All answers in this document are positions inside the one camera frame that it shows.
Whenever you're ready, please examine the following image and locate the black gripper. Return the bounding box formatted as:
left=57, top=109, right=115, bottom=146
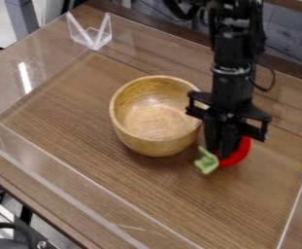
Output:
left=185, top=90, right=273, bottom=160

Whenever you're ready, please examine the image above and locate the red plush strawberry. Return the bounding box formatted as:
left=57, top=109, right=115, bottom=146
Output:
left=193, top=136, right=252, bottom=174

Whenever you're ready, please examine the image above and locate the wooden bowl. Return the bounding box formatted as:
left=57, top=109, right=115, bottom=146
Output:
left=109, top=75, right=201, bottom=158

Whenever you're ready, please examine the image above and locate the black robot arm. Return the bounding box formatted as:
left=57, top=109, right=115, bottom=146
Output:
left=164, top=0, right=273, bottom=160

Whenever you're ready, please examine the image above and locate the black clamp base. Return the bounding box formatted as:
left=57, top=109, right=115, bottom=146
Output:
left=0, top=222, right=60, bottom=249

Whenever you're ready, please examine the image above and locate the clear acrylic tray enclosure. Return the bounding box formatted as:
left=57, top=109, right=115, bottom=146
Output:
left=0, top=17, right=302, bottom=249

